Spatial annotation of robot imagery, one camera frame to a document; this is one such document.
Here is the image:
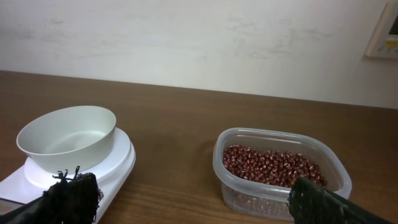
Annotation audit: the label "clear plastic food container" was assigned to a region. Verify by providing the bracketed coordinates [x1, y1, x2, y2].
[213, 128, 352, 221]

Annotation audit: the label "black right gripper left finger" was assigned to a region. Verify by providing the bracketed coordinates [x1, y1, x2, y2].
[1, 167, 103, 224]

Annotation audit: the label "white digital kitchen scale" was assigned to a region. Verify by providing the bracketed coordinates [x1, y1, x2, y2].
[1, 128, 136, 222]

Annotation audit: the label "white round bowl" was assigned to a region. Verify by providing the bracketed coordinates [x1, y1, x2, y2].
[16, 106, 116, 173]

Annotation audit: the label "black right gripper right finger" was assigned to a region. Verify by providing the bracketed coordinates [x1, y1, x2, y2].
[288, 177, 391, 224]

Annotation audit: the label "beige wall control panel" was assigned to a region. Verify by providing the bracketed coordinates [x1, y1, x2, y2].
[364, 1, 397, 59]

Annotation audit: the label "red adzuki beans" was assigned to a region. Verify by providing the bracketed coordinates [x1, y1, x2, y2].
[223, 144, 328, 188]

